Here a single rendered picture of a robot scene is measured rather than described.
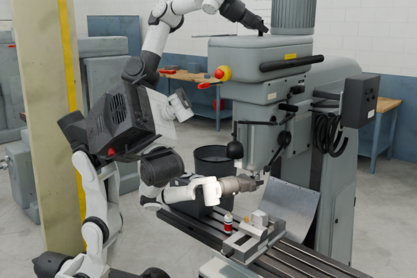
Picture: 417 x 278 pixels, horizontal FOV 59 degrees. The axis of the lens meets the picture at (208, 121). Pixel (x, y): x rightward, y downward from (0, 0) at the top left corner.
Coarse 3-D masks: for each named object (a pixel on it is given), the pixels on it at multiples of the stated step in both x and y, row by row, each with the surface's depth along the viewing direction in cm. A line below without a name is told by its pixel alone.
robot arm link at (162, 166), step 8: (152, 160) 138; (160, 160) 138; (168, 160) 139; (176, 160) 140; (160, 168) 136; (168, 168) 137; (176, 168) 139; (160, 176) 136; (168, 176) 138; (176, 176) 141; (160, 184) 143
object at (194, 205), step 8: (184, 176) 199; (192, 176) 200; (200, 176) 200; (176, 184) 200; (184, 184) 196; (200, 184) 193; (192, 200) 195; (200, 200) 193; (176, 208) 205; (184, 208) 200; (192, 208) 196; (200, 208) 194; (208, 208) 200; (192, 216) 197; (200, 216) 195
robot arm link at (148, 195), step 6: (144, 186) 151; (150, 186) 147; (144, 192) 153; (150, 192) 151; (156, 192) 151; (144, 198) 155; (150, 198) 155; (144, 204) 159; (150, 204) 157; (156, 204) 158; (150, 210) 162
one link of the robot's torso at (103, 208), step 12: (72, 156) 160; (84, 156) 158; (84, 168) 159; (108, 168) 174; (84, 180) 162; (96, 180) 159; (108, 180) 173; (96, 192) 162; (108, 192) 175; (96, 204) 167; (108, 204) 173; (96, 216) 168; (108, 216) 168; (120, 216) 177; (108, 228) 168
